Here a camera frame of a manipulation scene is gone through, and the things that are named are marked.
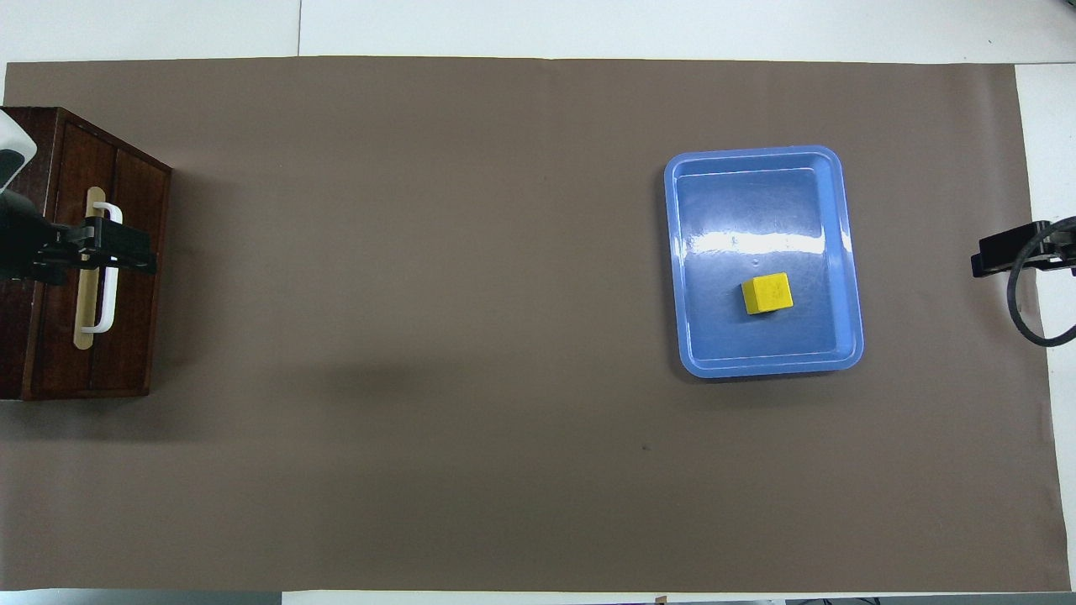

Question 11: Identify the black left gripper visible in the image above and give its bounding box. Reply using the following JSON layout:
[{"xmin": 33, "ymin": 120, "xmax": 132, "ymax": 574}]
[{"xmin": 0, "ymin": 192, "xmax": 158, "ymax": 285}]

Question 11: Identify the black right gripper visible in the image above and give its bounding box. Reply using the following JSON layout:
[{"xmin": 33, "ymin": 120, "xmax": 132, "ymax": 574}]
[{"xmin": 971, "ymin": 223, "xmax": 1076, "ymax": 278}]

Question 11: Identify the wooden drawer with white handle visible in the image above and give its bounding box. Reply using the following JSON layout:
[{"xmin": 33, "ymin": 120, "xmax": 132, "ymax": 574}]
[{"xmin": 32, "ymin": 122, "xmax": 172, "ymax": 397}]

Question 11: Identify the yellow block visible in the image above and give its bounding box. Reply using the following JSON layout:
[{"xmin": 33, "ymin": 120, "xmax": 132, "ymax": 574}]
[{"xmin": 741, "ymin": 271, "xmax": 794, "ymax": 317}]

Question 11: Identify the dark wooden cabinet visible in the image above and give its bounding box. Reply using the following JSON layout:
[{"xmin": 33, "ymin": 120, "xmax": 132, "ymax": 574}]
[{"xmin": 0, "ymin": 107, "xmax": 173, "ymax": 402}]

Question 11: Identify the blue plastic tray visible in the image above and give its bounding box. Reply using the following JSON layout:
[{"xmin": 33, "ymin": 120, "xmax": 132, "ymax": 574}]
[{"xmin": 663, "ymin": 145, "xmax": 865, "ymax": 379}]

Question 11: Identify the brown table mat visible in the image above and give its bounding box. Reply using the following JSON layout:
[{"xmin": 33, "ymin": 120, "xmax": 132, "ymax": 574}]
[{"xmin": 0, "ymin": 55, "xmax": 1073, "ymax": 593}]

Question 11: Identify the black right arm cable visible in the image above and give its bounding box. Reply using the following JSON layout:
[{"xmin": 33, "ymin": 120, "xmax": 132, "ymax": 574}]
[{"xmin": 1006, "ymin": 217, "xmax": 1076, "ymax": 347}]

